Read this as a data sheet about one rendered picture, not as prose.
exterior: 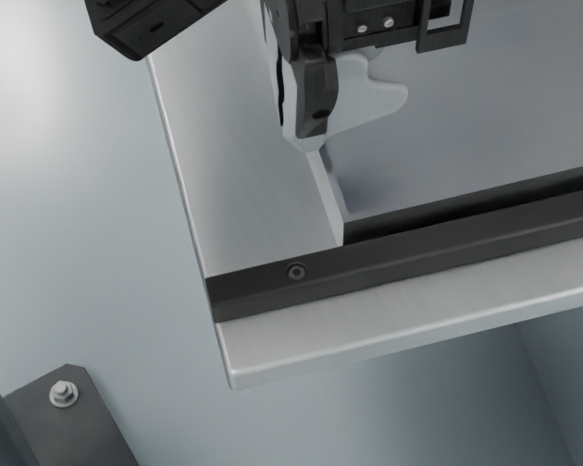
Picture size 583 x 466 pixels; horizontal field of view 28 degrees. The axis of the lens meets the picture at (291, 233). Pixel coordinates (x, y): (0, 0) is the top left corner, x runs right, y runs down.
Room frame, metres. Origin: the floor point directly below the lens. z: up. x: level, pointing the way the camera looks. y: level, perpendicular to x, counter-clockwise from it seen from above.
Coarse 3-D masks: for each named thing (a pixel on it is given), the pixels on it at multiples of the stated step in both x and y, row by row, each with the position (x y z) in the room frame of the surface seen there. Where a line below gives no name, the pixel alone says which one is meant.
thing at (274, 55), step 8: (272, 32) 0.37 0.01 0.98; (272, 40) 0.37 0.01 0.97; (272, 48) 0.37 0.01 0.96; (360, 48) 0.38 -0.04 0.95; (368, 48) 0.38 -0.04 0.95; (272, 56) 0.37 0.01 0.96; (280, 56) 0.36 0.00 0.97; (368, 56) 0.38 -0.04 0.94; (376, 56) 0.38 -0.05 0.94; (272, 64) 0.37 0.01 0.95; (280, 64) 0.36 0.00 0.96; (272, 72) 0.37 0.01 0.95; (280, 72) 0.36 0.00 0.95; (272, 80) 0.37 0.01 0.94; (280, 80) 0.36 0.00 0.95; (280, 88) 0.36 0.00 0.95; (280, 96) 0.36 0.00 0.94; (280, 104) 0.36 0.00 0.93; (280, 112) 0.36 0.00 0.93; (280, 120) 0.36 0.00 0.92
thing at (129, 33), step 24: (96, 0) 0.33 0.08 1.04; (120, 0) 0.33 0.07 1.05; (144, 0) 0.32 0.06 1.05; (168, 0) 0.32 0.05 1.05; (192, 0) 0.32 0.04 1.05; (216, 0) 0.33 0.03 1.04; (96, 24) 0.32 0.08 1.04; (120, 24) 0.32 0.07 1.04; (144, 24) 0.32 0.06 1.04; (168, 24) 0.32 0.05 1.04; (120, 48) 0.32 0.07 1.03; (144, 48) 0.32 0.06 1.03
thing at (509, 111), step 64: (256, 0) 0.47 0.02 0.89; (512, 0) 0.47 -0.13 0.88; (576, 0) 0.47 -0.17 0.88; (384, 64) 0.43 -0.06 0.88; (448, 64) 0.43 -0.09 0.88; (512, 64) 0.42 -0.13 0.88; (576, 64) 0.42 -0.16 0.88; (384, 128) 0.38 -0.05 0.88; (448, 128) 0.38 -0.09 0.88; (512, 128) 0.38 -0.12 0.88; (576, 128) 0.38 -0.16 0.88; (320, 192) 0.34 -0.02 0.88; (384, 192) 0.34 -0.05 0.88; (448, 192) 0.32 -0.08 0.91; (512, 192) 0.32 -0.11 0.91
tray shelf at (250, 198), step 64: (192, 64) 0.43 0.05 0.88; (256, 64) 0.43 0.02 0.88; (192, 128) 0.39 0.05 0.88; (256, 128) 0.39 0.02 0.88; (192, 192) 0.34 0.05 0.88; (256, 192) 0.34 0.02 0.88; (256, 256) 0.30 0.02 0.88; (512, 256) 0.30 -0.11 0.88; (576, 256) 0.30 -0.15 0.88; (256, 320) 0.27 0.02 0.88; (320, 320) 0.27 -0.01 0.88; (384, 320) 0.26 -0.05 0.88; (448, 320) 0.26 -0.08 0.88; (512, 320) 0.27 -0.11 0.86; (256, 384) 0.24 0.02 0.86
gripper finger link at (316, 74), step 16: (304, 32) 0.33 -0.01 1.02; (304, 48) 0.32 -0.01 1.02; (320, 48) 0.32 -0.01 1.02; (304, 64) 0.31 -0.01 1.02; (320, 64) 0.31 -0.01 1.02; (304, 80) 0.31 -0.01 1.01; (320, 80) 0.31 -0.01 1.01; (336, 80) 0.32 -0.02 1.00; (304, 96) 0.31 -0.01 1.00; (320, 96) 0.31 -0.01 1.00; (336, 96) 0.31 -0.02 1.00; (304, 112) 0.31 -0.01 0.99; (320, 112) 0.32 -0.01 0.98; (304, 128) 0.32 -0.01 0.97; (320, 128) 0.33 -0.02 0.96
